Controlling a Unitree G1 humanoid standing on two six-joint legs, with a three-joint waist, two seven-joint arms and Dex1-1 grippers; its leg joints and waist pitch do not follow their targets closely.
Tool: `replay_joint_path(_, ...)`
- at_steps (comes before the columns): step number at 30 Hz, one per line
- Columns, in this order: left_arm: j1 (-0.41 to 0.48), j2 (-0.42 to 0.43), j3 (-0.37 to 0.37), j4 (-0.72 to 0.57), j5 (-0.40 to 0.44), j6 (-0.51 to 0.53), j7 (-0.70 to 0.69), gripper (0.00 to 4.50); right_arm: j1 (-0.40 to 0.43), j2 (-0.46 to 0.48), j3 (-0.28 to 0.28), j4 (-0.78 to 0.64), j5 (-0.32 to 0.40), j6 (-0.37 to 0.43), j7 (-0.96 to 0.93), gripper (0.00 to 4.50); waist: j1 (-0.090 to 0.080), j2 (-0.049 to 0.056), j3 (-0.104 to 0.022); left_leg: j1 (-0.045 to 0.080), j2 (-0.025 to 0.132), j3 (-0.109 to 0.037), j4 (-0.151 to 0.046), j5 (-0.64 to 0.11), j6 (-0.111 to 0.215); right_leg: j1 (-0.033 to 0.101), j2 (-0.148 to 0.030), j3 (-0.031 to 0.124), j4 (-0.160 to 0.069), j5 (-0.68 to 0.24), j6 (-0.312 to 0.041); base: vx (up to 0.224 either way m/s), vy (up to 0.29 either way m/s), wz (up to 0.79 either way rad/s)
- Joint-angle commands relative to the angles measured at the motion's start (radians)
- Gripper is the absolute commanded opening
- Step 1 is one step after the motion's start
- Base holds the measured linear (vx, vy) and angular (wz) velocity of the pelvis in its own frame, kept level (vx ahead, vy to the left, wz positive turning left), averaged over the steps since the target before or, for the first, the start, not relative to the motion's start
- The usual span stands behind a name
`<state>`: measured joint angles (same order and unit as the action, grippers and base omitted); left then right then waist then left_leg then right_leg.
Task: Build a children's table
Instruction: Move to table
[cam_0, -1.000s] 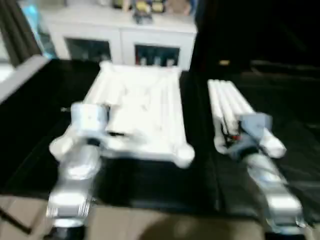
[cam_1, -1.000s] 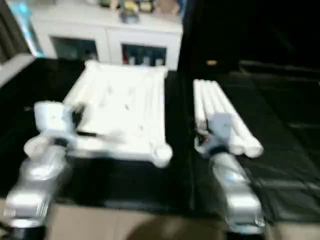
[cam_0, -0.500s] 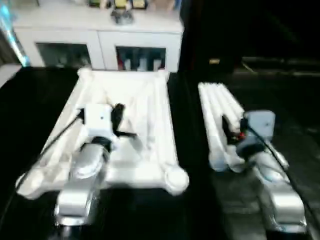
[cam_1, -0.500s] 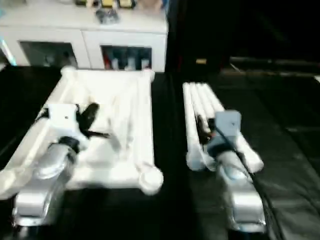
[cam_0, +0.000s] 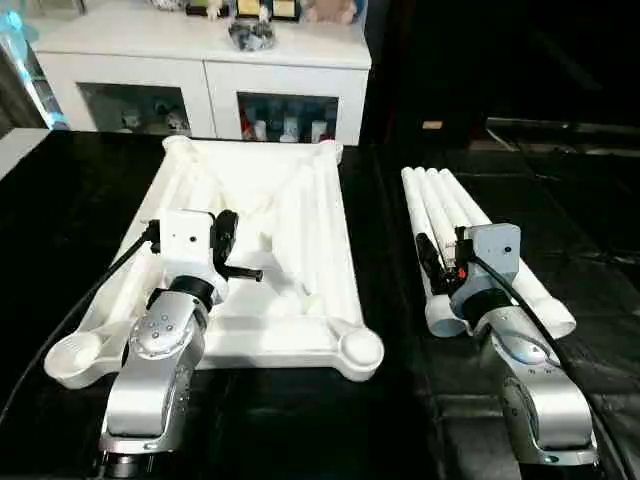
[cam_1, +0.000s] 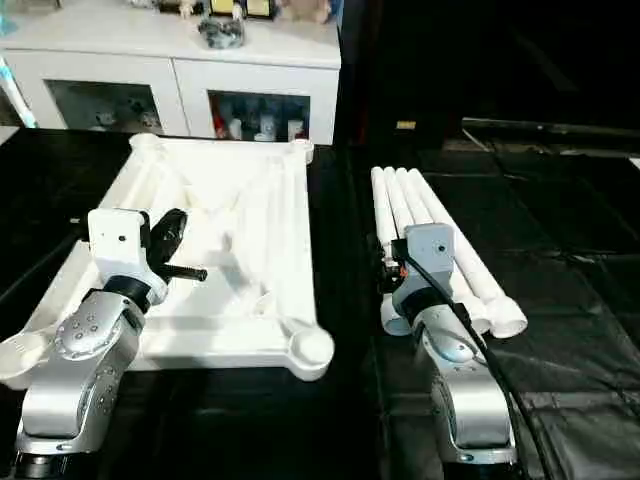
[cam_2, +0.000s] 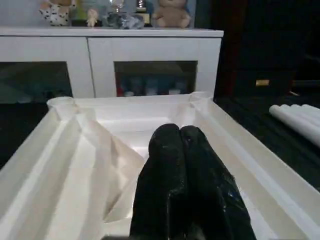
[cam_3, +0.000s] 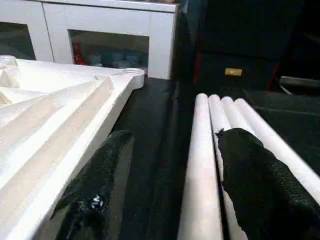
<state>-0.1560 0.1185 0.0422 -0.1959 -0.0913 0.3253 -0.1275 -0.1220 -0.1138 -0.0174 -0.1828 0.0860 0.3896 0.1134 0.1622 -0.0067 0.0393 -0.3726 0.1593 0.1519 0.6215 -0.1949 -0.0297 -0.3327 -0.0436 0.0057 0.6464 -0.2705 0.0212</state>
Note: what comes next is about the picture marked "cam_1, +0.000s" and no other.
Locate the black metal bar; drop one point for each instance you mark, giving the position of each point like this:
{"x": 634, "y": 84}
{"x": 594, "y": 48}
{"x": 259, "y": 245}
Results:
{"x": 560, "y": 128}

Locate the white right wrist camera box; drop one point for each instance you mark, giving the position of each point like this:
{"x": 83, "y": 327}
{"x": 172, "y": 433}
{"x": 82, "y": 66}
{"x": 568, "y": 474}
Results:
{"x": 432, "y": 255}

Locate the small yellow label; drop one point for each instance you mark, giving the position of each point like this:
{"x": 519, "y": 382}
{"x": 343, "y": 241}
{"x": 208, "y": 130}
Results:
{"x": 404, "y": 126}

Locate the black work mat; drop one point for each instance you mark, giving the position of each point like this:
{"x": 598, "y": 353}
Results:
{"x": 570, "y": 300}

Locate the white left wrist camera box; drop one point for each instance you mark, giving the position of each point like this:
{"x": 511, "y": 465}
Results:
{"x": 118, "y": 240}

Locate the crumpled silver object on cabinet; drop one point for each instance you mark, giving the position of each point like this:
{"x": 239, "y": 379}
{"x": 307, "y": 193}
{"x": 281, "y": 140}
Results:
{"x": 222, "y": 34}

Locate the white plastic table top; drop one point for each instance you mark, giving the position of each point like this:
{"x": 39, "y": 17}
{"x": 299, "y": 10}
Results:
{"x": 240, "y": 230}

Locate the white glass-door cabinet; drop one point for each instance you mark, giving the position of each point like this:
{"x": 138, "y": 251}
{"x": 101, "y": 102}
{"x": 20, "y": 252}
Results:
{"x": 170, "y": 60}

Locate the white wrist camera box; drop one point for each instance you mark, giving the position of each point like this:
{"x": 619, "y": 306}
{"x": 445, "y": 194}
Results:
{"x": 118, "y": 240}
{"x": 432, "y": 255}

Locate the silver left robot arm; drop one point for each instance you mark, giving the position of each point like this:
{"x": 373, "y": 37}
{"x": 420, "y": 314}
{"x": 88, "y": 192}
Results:
{"x": 80, "y": 370}

